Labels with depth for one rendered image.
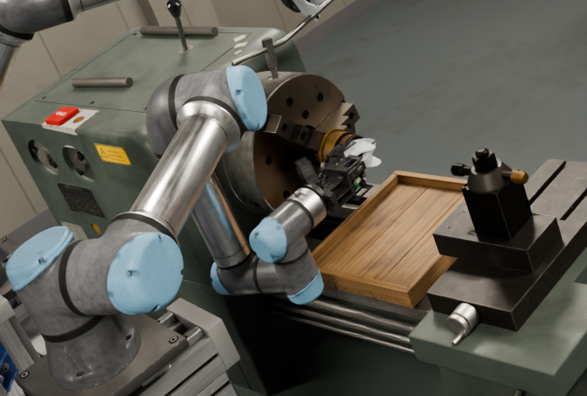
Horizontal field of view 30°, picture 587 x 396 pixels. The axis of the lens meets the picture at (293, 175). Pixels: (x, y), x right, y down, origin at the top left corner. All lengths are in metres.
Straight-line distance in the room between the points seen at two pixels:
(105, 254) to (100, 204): 0.96
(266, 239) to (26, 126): 0.82
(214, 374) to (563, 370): 0.57
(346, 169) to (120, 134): 0.50
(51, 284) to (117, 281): 0.12
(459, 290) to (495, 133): 2.48
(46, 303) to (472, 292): 0.72
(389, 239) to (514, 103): 2.33
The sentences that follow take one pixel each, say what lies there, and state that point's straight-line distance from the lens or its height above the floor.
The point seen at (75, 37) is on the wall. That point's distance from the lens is 5.08.
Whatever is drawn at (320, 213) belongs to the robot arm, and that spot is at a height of 1.08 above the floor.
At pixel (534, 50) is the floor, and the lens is 4.95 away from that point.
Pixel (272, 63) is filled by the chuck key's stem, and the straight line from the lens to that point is 2.30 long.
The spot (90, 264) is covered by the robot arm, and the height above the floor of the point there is 1.37.
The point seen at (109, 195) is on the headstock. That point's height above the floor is 1.08.
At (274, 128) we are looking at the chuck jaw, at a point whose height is 1.19.
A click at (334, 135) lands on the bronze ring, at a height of 1.12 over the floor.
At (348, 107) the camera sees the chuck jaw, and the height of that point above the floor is 1.11.
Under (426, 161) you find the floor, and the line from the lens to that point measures 4.35.
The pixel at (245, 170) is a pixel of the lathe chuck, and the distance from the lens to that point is 2.25.
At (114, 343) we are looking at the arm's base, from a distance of 1.75.
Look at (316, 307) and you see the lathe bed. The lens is 2.38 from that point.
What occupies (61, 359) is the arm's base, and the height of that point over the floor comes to 1.22.
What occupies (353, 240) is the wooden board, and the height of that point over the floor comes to 0.88.
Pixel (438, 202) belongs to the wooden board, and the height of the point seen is 0.88.
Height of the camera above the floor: 2.11
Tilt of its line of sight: 27 degrees down
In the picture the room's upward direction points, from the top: 23 degrees counter-clockwise
